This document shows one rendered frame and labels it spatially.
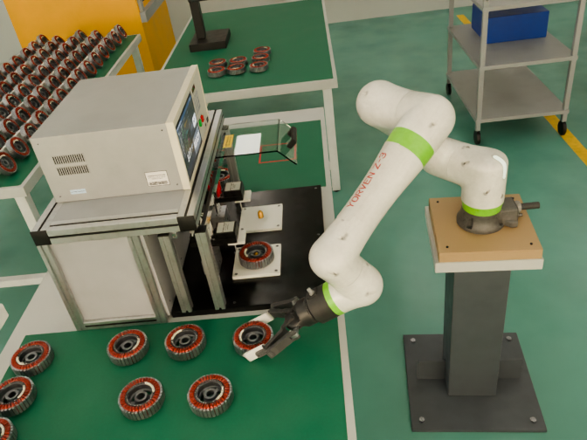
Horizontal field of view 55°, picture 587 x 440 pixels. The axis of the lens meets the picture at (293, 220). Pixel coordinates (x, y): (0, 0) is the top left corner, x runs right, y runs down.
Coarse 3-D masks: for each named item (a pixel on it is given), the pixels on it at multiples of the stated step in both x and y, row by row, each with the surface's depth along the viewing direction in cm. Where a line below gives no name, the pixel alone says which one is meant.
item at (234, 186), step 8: (224, 184) 195; (232, 184) 195; (240, 184) 194; (208, 192) 197; (216, 192) 196; (224, 192) 191; (232, 192) 191; (240, 192) 191; (248, 192) 197; (216, 200) 193; (224, 200) 193; (232, 200) 193; (240, 200) 193; (248, 200) 193; (216, 208) 196
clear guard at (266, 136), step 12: (264, 120) 200; (276, 120) 199; (228, 132) 196; (240, 132) 195; (252, 132) 193; (264, 132) 192; (276, 132) 191; (240, 144) 187; (252, 144) 186; (264, 144) 185; (276, 144) 184; (216, 156) 182; (228, 156) 181; (288, 156) 183
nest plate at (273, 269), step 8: (240, 248) 187; (280, 248) 185; (280, 256) 182; (272, 264) 178; (232, 272) 177; (240, 272) 177; (248, 272) 176; (256, 272) 176; (264, 272) 175; (272, 272) 175
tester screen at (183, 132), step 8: (192, 104) 169; (184, 112) 159; (192, 112) 168; (184, 120) 158; (176, 128) 148; (184, 128) 157; (184, 136) 156; (192, 136) 165; (184, 144) 155; (192, 144) 164; (184, 152) 154; (192, 152) 163; (184, 160) 153; (192, 168) 161
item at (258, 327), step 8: (240, 328) 156; (248, 328) 156; (256, 328) 156; (264, 328) 155; (232, 336) 154; (240, 336) 153; (248, 336) 154; (256, 336) 155; (264, 336) 153; (272, 336) 152; (240, 344) 151; (248, 344) 151; (256, 344) 150; (240, 352) 151
